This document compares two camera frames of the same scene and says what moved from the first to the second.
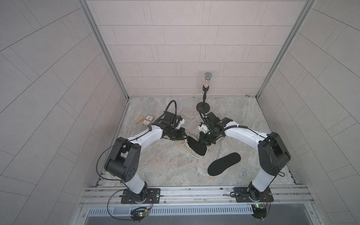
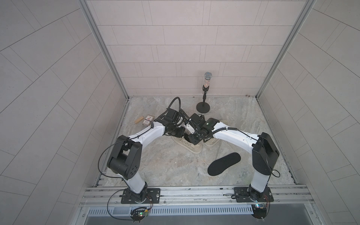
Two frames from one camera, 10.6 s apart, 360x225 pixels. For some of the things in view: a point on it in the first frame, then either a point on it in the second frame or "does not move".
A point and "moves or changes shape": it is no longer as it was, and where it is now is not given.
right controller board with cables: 261,211 does not move
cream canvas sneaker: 193,132 moves or changes shape
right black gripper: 203,139 → 192,140
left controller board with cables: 138,213 does not move
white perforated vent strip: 175,211 does not move
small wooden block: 139,119 does not move
